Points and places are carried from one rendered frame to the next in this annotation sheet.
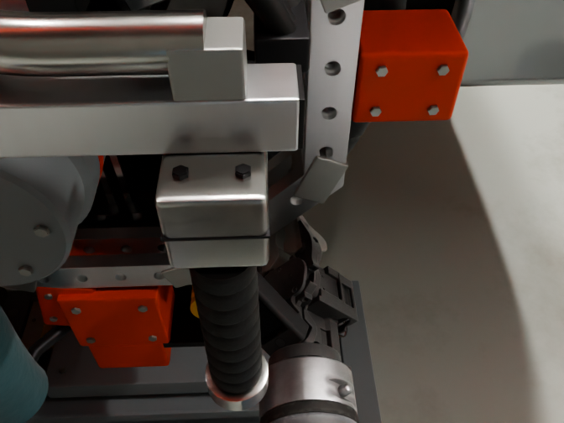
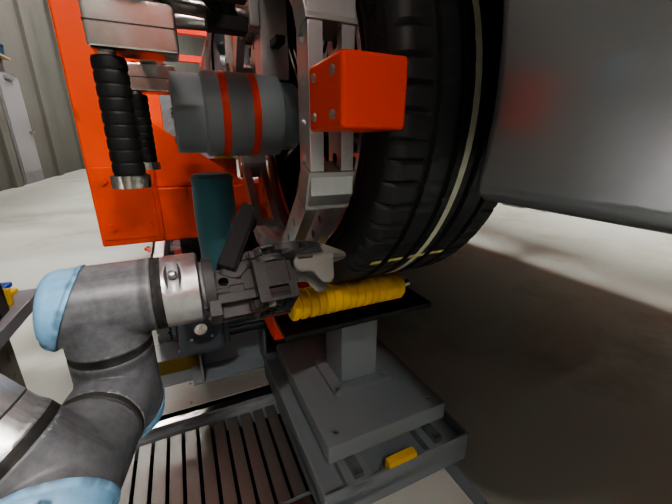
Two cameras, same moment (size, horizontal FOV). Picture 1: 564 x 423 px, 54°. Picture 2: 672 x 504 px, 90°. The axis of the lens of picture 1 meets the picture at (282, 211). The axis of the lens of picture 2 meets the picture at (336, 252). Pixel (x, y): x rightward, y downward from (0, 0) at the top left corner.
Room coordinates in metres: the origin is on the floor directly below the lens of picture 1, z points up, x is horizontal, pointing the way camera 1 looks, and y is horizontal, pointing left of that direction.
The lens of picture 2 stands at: (0.25, -0.47, 0.80)
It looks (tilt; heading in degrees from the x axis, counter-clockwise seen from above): 18 degrees down; 68
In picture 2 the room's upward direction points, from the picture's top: straight up
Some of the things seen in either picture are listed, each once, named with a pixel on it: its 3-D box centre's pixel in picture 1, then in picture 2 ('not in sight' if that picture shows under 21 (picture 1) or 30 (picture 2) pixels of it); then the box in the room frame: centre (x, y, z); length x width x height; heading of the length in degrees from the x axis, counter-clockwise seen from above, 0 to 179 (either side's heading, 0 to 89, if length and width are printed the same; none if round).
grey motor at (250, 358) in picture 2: not in sight; (247, 322); (0.35, 0.52, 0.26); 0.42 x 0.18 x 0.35; 2
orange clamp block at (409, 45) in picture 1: (399, 66); (354, 97); (0.43, -0.10, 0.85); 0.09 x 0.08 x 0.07; 92
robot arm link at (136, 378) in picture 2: not in sight; (117, 388); (0.13, -0.04, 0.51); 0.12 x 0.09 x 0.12; 82
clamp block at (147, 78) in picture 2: not in sight; (151, 78); (0.20, 0.37, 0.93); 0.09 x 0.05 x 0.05; 2
